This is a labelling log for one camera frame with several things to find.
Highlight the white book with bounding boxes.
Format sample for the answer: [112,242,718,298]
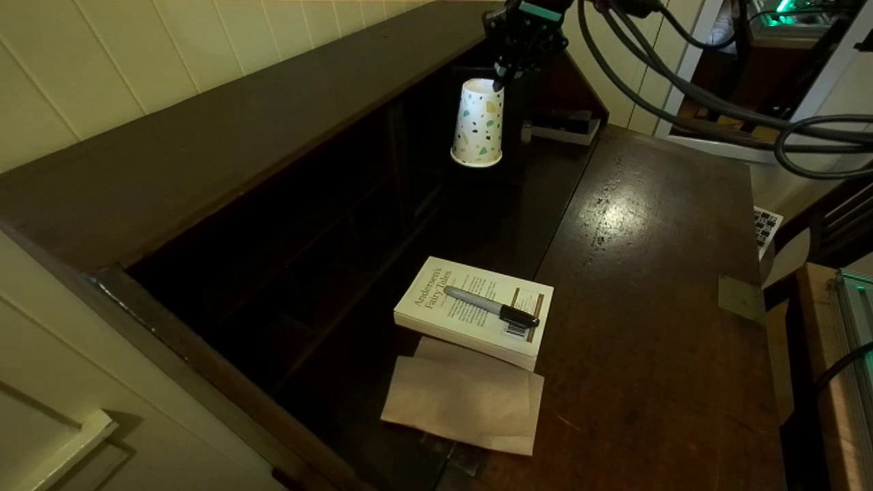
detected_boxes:
[391,254,557,374]

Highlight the dark wooden secretary desk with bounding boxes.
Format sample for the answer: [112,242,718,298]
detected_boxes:
[0,0,789,491]

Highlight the black grey marker pen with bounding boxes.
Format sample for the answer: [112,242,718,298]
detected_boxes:
[441,283,541,333]

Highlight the white perforated panel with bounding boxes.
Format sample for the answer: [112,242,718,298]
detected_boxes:
[751,205,786,263]

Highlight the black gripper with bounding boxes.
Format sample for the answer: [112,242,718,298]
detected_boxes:
[481,0,573,92]

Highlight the light wooden side table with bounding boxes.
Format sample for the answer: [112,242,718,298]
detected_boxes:
[789,263,873,491]

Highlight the thin black base cable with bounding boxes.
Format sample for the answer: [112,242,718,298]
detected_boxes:
[808,339,873,396]

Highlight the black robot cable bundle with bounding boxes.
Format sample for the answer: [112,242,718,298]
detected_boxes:
[576,0,873,182]

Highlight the brown paper envelope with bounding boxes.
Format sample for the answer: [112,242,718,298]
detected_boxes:
[378,336,545,459]

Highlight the white paper cup coloured dots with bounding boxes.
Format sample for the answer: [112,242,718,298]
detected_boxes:
[447,76,508,171]

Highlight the small paper label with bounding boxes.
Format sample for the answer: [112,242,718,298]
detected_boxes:
[714,276,769,324]

